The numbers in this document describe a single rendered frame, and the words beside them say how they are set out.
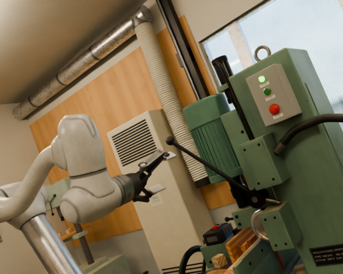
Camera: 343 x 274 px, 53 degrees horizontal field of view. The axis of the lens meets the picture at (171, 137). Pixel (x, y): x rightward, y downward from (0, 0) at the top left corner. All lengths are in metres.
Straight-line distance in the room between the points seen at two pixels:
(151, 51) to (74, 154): 2.04
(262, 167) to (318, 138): 0.18
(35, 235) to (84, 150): 0.58
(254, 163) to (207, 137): 0.25
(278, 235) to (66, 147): 0.66
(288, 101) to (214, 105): 0.33
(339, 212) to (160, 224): 1.99
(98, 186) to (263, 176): 0.49
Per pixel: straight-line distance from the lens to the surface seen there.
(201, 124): 1.26
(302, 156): 1.11
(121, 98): 3.30
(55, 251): 1.39
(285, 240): 1.11
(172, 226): 2.86
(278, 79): 1.04
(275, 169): 1.06
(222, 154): 1.26
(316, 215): 1.16
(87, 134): 0.92
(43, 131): 4.26
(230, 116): 1.22
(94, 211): 0.92
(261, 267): 1.28
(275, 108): 1.04
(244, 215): 1.34
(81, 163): 0.92
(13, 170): 4.18
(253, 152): 1.07
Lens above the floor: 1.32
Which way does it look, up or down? 5 degrees up
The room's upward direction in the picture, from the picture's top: 22 degrees counter-clockwise
